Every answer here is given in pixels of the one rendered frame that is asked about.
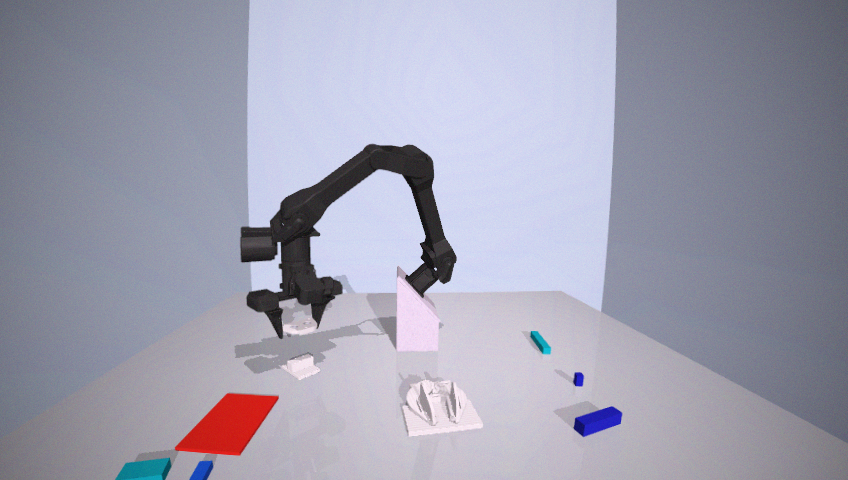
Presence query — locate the red flat plate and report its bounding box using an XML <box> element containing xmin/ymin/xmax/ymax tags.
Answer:
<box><xmin>175</xmin><ymin>394</ymin><xmax>279</xmax><ymax>456</ymax></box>

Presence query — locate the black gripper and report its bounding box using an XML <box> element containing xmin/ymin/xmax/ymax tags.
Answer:
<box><xmin>247</xmin><ymin>259</ymin><xmax>343</xmax><ymax>339</ymax></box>

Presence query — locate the teal rectangular bar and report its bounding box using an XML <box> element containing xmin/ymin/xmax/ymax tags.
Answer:
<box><xmin>531</xmin><ymin>331</ymin><xmax>551</xmax><ymax>355</ymax></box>

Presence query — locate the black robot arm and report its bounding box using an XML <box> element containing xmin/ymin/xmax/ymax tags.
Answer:
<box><xmin>241</xmin><ymin>144</ymin><xmax>457</xmax><ymax>305</ymax></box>

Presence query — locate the blue long bar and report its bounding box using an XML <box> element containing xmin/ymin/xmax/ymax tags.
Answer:
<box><xmin>190</xmin><ymin>461</ymin><xmax>213</xmax><ymax>480</ymax></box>

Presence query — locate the teal flat block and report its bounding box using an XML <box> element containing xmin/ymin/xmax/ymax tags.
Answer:
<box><xmin>115</xmin><ymin>457</ymin><xmax>172</xmax><ymax>480</ymax></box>

